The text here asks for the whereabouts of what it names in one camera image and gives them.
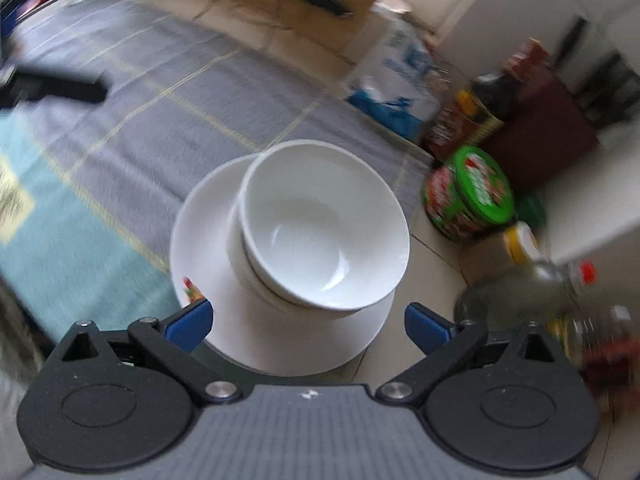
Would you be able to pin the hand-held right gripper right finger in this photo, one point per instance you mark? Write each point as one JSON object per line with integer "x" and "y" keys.
{"x": 427, "y": 327}

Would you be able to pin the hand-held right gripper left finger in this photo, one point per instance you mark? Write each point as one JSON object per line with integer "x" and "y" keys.
{"x": 190, "y": 325}

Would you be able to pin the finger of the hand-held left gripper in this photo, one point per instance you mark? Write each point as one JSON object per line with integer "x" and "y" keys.
{"x": 55, "y": 85}

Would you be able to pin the white fruit-print plate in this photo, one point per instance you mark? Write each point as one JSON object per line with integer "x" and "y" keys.
{"x": 300, "y": 345}

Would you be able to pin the clear glass bottle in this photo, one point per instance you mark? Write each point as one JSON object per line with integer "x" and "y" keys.
{"x": 525, "y": 290}

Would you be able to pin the grey and teal checked towel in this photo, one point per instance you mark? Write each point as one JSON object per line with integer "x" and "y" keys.
{"x": 150, "y": 135}

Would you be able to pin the yellow-lidded spice jar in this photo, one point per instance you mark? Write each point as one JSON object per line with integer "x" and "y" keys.
{"x": 520, "y": 245}

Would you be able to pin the green-lidded sauce jar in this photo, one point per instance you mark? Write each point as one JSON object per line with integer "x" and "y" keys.
{"x": 475, "y": 185}

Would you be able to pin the small green-lidded jar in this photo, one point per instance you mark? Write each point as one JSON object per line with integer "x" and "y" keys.
{"x": 531, "y": 210}

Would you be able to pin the glass bottle with red label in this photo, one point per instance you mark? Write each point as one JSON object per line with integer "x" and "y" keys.
{"x": 610, "y": 340}

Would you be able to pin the dark red knife block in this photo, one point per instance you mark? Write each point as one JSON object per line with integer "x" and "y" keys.
{"x": 545, "y": 140}

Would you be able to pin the dark soy sauce bottle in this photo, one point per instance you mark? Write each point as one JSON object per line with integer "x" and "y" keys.
{"x": 480, "y": 110}

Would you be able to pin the bamboo cutting board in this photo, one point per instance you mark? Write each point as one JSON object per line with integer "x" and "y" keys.
{"x": 360, "y": 30}

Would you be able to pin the white and blue salt bag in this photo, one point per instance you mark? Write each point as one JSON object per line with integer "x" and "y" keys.
{"x": 395, "y": 70}

